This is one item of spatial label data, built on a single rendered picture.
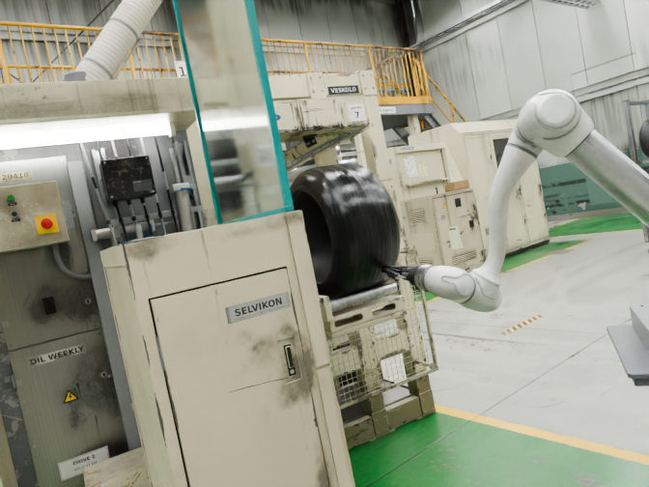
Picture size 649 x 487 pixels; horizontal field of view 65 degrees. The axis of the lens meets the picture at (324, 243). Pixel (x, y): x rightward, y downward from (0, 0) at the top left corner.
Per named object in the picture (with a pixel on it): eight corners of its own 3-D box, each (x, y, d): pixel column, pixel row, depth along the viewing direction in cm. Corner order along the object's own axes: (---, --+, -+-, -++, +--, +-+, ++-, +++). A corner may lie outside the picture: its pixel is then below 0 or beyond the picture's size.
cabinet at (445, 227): (449, 292, 647) (431, 194, 640) (415, 292, 693) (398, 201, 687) (491, 275, 701) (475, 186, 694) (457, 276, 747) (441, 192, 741)
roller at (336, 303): (324, 302, 193) (320, 300, 197) (326, 314, 193) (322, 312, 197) (398, 281, 209) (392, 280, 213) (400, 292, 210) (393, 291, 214)
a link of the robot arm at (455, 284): (418, 290, 169) (445, 300, 175) (451, 298, 155) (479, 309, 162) (428, 259, 170) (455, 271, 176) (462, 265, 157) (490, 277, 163)
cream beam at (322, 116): (255, 136, 218) (248, 101, 218) (237, 148, 241) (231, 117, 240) (371, 124, 247) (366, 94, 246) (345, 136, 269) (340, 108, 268)
